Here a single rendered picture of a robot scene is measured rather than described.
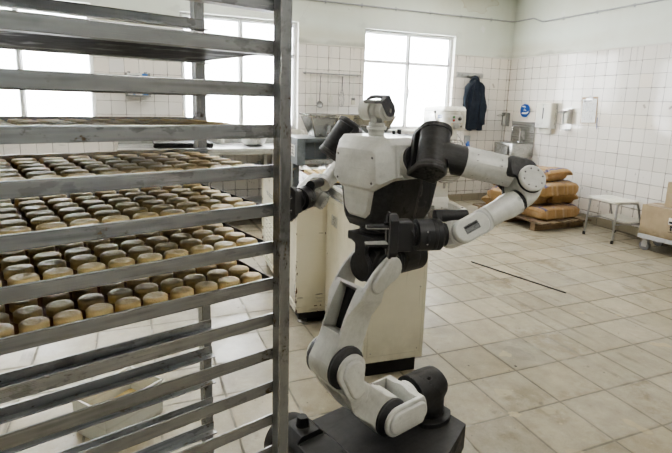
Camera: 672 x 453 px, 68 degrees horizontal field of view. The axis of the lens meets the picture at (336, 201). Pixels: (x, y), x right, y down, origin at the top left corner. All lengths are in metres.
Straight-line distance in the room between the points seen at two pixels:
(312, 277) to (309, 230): 0.31
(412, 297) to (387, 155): 1.26
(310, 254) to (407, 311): 0.78
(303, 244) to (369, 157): 1.62
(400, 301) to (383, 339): 0.21
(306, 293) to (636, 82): 4.71
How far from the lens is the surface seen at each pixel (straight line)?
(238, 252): 1.14
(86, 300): 1.17
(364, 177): 1.53
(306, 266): 3.11
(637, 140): 6.56
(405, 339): 2.70
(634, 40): 6.72
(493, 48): 7.87
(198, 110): 1.51
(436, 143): 1.44
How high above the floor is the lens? 1.39
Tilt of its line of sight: 11 degrees down
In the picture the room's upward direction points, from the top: 2 degrees clockwise
